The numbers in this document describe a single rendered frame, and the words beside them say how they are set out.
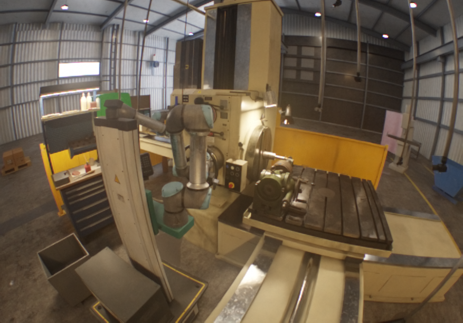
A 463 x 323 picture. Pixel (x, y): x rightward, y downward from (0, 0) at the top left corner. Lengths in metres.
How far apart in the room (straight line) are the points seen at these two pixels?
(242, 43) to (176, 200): 1.82
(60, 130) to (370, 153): 5.05
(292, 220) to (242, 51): 1.79
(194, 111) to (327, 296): 1.44
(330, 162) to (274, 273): 2.86
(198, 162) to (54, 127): 2.28
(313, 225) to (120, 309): 1.41
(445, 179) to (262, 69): 6.04
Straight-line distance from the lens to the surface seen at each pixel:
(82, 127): 2.93
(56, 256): 2.44
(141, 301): 1.25
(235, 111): 1.50
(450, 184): 6.68
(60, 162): 3.61
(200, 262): 2.43
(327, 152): 3.89
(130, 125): 0.86
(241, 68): 2.21
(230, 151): 1.59
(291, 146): 3.93
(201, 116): 0.88
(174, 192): 0.98
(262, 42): 2.19
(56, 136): 2.86
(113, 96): 5.30
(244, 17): 2.37
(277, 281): 1.47
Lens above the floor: 1.91
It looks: 18 degrees down
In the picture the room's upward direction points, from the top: 3 degrees clockwise
